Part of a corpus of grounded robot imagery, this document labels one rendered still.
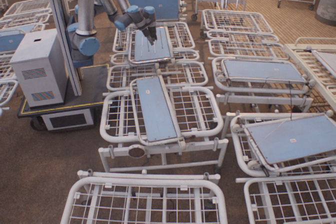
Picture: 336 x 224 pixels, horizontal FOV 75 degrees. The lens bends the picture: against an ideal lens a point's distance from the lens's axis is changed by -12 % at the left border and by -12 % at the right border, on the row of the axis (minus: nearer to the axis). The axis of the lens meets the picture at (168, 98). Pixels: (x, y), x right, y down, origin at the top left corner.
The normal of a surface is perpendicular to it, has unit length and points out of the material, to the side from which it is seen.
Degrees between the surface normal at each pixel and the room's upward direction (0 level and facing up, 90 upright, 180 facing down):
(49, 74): 90
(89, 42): 95
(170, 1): 90
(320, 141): 5
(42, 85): 90
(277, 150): 5
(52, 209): 0
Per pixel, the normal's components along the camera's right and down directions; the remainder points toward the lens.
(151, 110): -0.02, -0.76
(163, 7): 0.10, 0.65
